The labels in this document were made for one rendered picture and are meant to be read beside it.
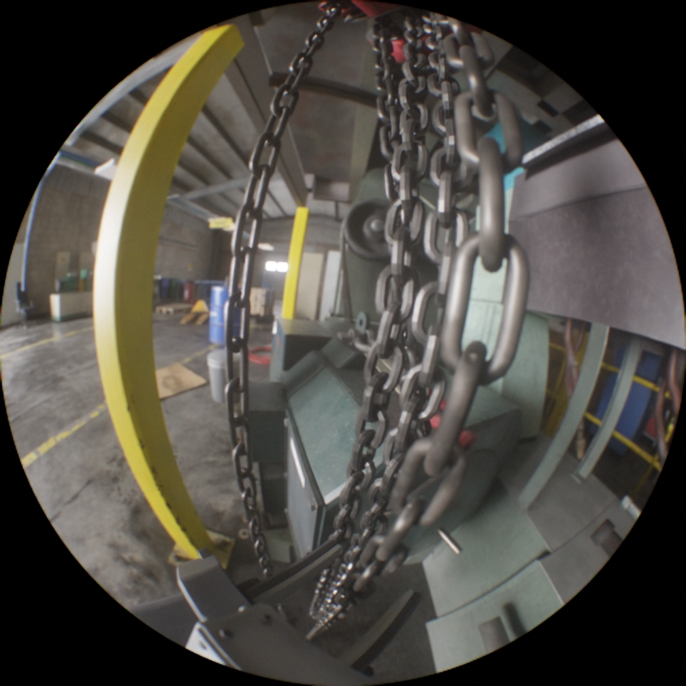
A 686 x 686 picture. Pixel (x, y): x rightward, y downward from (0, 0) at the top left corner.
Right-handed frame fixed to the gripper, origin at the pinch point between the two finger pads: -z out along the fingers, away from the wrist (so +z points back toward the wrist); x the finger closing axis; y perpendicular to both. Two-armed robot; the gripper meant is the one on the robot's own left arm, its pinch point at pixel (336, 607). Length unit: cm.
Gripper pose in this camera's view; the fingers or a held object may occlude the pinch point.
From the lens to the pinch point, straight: 14.3
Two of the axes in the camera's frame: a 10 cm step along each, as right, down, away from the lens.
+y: 1.4, -9.7, -2.2
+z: -6.4, 0.8, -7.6
